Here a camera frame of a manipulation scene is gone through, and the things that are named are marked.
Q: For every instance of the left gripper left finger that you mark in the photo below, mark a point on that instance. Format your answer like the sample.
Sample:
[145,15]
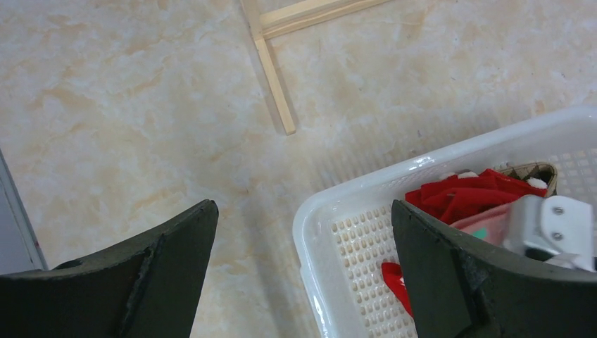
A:
[146,286]

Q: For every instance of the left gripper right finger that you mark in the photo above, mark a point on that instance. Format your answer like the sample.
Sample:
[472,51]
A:
[461,286]

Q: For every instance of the white plastic basket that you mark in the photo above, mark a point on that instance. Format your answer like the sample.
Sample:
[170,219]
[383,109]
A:
[343,234]

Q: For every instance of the pink patterned sock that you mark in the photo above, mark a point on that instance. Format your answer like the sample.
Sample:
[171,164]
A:
[490,226]

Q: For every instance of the red patterned sock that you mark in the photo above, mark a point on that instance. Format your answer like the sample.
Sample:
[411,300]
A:
[392,275]
[457,197]

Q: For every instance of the brown argyle sock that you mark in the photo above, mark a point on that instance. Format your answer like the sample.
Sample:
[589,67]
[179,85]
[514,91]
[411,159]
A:
[542,171]

